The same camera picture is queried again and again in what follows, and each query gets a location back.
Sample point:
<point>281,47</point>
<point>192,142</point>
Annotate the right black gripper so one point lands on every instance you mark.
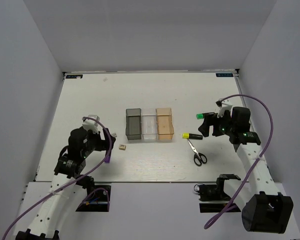
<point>211,119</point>

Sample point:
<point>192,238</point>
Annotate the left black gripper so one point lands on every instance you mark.
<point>103,144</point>

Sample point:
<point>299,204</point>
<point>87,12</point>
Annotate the yellow cap highlighter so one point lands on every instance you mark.
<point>192,136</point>

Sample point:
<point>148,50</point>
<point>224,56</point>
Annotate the beige eraser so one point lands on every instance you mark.
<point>122,147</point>

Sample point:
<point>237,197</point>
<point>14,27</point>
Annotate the black handled scissors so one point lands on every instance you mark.
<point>198,157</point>

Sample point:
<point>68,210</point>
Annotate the green cap highlighter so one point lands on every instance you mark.
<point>200,116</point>

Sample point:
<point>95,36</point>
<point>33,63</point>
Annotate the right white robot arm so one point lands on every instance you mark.
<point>263,207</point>

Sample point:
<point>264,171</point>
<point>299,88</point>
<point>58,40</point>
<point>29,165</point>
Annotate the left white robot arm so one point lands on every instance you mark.
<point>68,183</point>

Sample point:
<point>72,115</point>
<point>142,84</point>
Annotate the orange translucent container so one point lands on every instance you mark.
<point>165,129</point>

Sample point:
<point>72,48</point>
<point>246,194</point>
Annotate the grey translucent container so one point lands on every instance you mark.
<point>133,130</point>

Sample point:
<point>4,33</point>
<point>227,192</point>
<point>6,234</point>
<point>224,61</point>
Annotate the right corner label sticker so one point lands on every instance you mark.
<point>224,75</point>

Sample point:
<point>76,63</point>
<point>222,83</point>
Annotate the corner label sticker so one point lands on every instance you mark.
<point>224,75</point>
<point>74,76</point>

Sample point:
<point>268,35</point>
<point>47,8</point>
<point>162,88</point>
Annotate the clear plastic container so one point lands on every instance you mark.
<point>149,124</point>

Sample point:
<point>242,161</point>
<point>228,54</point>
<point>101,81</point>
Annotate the left corner label sticker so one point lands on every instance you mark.
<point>74,76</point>

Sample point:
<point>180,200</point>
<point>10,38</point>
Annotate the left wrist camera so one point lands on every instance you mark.
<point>89,123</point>

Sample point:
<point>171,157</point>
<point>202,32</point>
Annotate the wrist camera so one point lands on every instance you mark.
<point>224,105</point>
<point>89,123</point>

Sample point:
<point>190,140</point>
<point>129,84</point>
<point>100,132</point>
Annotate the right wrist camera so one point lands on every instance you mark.
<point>224,105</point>

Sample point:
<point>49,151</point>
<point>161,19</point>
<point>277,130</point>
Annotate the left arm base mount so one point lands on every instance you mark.
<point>97,200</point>

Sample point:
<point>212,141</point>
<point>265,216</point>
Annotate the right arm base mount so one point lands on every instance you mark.
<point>212,197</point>

